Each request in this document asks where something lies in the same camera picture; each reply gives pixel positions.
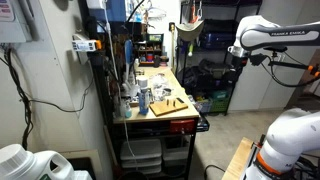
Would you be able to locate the white tin can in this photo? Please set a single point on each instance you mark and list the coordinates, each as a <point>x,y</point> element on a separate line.
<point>167,90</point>

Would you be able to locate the black copper AA battery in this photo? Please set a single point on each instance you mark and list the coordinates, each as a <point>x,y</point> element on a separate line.
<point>167,102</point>

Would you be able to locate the white round cap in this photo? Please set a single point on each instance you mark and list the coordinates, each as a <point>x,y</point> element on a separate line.
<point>173,104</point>

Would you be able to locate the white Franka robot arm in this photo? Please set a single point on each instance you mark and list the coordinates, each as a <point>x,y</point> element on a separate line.
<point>286,35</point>

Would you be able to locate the clear plastic cup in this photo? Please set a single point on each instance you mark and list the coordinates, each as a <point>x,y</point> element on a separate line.
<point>159,96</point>

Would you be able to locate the clear plastic bags pile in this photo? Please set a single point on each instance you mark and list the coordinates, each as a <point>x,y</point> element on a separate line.
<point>158,81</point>

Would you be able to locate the blue white canister bottle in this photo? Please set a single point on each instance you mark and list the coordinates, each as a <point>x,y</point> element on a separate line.
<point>143,96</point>

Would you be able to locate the wooden board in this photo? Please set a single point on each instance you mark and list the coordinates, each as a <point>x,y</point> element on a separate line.
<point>163,108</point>

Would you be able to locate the black marker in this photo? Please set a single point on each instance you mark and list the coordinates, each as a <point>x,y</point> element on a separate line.
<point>180,100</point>

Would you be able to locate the wooden top workbench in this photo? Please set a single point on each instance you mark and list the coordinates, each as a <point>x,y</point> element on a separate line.
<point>156,119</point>

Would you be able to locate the small soap dispenser bottle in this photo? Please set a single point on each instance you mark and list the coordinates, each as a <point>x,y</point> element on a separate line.
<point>128,111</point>

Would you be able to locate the small wooden drawer organizer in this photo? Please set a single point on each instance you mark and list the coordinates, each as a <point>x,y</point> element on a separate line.
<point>149,50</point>

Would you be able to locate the red toolbox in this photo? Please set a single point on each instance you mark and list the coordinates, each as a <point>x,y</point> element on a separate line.
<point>182,126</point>

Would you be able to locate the lavender plastic basket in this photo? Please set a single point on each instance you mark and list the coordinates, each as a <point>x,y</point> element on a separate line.
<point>204,106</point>

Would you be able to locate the black bag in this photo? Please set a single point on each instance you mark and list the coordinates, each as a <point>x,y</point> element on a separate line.
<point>210,71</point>

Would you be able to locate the green plastic basket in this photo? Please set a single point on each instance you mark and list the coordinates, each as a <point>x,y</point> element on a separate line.
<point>219,105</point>

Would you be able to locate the clear plastic storage bin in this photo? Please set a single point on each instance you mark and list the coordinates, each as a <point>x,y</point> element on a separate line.
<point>140,149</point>
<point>176,156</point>

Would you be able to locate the beige hat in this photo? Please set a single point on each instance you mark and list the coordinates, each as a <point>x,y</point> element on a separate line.
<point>189,30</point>

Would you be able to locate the blue plastic case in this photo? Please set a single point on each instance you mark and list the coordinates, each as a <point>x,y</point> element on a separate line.
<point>216,40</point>

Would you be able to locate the white orange power strip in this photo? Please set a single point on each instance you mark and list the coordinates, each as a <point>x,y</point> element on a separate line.
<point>85,45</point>

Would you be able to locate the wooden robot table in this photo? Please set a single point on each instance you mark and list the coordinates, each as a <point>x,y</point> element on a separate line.
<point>237,160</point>

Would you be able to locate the orange black clamp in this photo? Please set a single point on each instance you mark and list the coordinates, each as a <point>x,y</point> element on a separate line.
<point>315,70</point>

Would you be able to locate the white detergent jug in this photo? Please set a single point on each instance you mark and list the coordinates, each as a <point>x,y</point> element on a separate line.
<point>23,165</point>

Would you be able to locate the grey electrical panel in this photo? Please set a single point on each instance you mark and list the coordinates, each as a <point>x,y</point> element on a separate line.
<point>13,23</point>

